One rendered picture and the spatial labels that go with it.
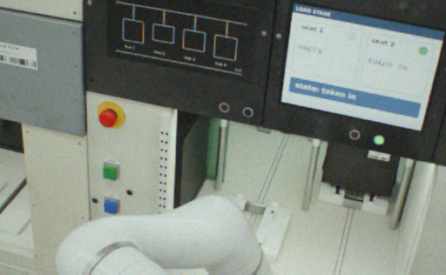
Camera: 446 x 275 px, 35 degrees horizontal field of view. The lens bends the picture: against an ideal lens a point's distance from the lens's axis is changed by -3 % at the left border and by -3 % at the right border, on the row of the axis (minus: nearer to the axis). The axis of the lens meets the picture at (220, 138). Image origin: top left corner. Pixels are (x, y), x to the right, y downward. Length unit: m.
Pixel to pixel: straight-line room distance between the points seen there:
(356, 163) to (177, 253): 1.20
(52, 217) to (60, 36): 0.51
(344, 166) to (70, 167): 0.82
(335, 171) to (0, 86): 1.00
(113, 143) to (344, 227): 0.79
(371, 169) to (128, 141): 0.79
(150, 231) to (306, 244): 1.12
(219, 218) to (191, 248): 0.05
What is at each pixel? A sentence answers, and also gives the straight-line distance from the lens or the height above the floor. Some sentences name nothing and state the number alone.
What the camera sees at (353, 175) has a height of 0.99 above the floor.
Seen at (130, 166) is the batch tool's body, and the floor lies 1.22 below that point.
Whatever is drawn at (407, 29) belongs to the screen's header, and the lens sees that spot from 1.34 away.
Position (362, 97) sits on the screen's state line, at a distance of 1.40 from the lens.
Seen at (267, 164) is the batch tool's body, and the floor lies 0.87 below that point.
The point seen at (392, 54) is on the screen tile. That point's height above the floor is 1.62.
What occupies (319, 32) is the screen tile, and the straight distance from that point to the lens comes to 1.36.
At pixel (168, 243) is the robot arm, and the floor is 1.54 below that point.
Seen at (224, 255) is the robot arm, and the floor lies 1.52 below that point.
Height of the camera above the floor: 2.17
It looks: 32 degrees down
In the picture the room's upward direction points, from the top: 5 degrees clockwise
